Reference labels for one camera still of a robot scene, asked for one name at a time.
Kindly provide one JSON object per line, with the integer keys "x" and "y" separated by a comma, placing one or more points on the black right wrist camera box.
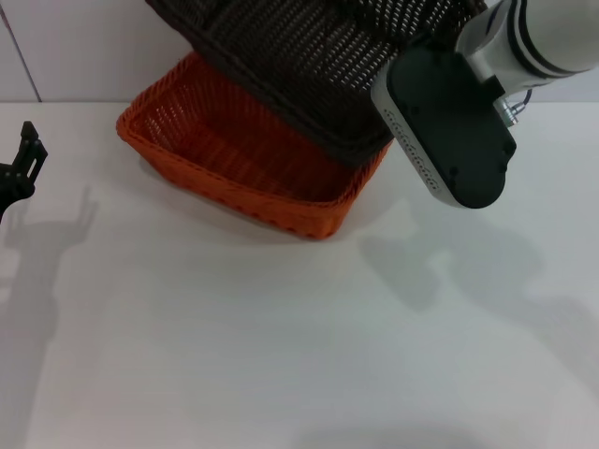
{"x": 454, "y": 121}

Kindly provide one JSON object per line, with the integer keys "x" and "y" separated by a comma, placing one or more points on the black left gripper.
{"x": 14, "y": 187}

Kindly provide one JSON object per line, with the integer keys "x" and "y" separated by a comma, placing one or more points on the orange woven plastic basket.
{"x": 224, "y": 159}

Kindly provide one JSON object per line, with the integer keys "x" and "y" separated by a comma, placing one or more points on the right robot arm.
{"x": 552, "y": 37}

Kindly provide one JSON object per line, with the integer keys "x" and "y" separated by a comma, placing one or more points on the dark brown woven basket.
{"x": 304, "y": 70}

